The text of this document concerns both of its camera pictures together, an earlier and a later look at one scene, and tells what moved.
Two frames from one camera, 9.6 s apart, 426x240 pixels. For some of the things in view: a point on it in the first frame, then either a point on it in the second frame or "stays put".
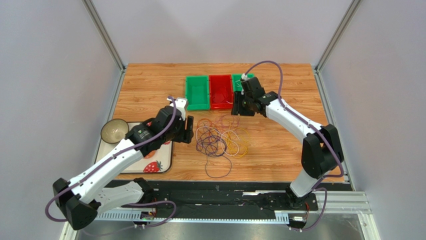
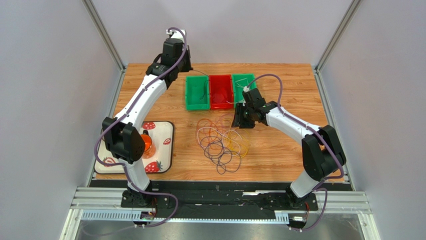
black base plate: (225, 197) stays put
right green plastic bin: (237, 82) stays put
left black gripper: (186, 135) → (187, 67)
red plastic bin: (221, 92) stays put
